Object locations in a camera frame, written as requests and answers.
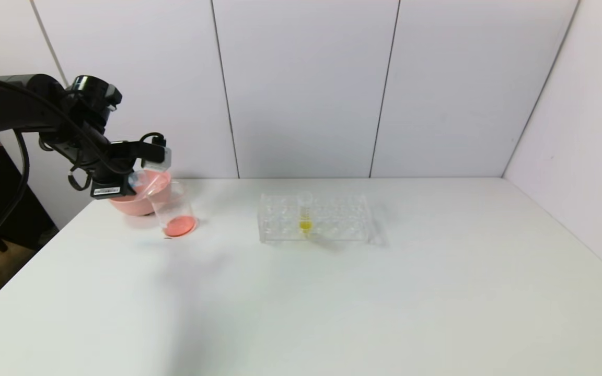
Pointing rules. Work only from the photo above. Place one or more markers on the clear acrylic test tube rack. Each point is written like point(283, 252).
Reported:
point(327, 236)

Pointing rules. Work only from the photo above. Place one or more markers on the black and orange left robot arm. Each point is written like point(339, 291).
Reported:
point(13, 104)

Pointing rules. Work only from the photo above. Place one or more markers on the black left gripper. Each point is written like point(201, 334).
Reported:
point(106, 190)

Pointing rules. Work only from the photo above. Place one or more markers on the pink plastic bowl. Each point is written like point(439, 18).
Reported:
point(139, 203)

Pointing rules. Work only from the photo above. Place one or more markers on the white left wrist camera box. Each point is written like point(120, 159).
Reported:
point(162, 159)

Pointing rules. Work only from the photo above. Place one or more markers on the test tube with yellow pigment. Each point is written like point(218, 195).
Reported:
point(305, 225)

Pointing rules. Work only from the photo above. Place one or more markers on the black background furniture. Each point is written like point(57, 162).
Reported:
point(34, 214)

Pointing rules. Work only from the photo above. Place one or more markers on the test tube with blue pigment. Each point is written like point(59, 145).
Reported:
point(139, 180)

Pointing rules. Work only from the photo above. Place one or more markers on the clear glass beaker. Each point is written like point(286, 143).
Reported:
point(178, 225)

